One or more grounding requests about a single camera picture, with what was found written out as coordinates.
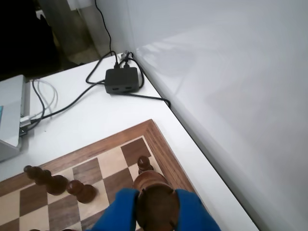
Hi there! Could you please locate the white cable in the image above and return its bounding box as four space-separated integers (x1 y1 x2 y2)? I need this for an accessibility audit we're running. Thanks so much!
31 79 59 116

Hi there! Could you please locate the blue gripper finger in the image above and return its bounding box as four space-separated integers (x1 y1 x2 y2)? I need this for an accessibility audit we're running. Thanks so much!
174 189 222 231
86 188 140 231

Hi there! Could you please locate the grey cable with black plug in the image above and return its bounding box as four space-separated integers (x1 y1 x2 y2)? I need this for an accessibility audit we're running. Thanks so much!
19 80 46 137

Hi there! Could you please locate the wooden chessboard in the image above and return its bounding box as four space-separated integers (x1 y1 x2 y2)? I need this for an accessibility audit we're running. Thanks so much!
0 119 202 231

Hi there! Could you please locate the black power cable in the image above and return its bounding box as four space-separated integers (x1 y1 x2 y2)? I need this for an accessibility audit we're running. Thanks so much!
86 0 120 85

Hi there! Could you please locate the silver usb plug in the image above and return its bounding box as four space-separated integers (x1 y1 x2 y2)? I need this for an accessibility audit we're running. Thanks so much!
19 115 33 126

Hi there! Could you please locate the dark wooden rook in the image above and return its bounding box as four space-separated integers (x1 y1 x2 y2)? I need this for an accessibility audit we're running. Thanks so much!
133 170 181 231

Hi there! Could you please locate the black cable to laptop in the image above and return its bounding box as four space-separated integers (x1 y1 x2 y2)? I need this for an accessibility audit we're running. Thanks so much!
23 81 108 132

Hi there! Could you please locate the silver laptop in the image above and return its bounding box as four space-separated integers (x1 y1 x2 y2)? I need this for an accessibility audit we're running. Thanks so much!
0 74 31 162

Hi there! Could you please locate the black usb hub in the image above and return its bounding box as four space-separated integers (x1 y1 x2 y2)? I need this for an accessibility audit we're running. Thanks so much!
104 67 141 95

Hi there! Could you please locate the dark wooden pawn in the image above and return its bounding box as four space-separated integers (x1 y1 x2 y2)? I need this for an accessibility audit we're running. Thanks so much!
66 180 97 204
137 155 154 175

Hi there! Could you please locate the dark wooden bishop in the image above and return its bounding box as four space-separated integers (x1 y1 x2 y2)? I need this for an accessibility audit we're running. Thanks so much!
23 165 68 196

